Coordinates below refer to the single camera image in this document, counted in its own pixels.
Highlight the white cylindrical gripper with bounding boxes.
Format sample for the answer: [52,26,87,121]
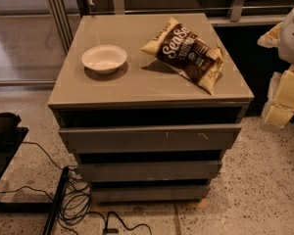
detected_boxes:
[257,23,294,128]

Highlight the grey drawer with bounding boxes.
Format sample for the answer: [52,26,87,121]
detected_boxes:
[59,124,241,154]
[78,161,221,182]
[92,185,210,203]

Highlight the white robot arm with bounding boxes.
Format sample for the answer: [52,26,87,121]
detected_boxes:
[257,8,294,131]

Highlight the grey top drawer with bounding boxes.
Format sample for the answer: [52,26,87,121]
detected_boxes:
[59,124,241,154]

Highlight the grey three-drawer cabinet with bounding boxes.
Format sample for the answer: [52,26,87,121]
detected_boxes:
[48,15,253,191]

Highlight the grey bottom drawer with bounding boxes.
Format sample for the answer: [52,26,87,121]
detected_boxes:
[92,185,210,203]

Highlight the brown yellow chip bag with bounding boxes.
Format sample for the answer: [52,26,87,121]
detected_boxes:
[141,18,224,95]

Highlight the white paper bowl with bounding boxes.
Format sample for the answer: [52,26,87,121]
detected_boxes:
[81,45,127,74]

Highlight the black metal stand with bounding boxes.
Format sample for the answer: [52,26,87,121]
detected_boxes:
[0,126,71,235]

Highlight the dark object on stand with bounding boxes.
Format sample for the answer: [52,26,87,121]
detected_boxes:
[0,113,21,143]

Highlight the metal railing frame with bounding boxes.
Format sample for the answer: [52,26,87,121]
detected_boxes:
[47,0,294,49]

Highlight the black coiled floor cables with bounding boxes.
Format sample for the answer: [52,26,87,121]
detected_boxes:
[0,141,153,235]

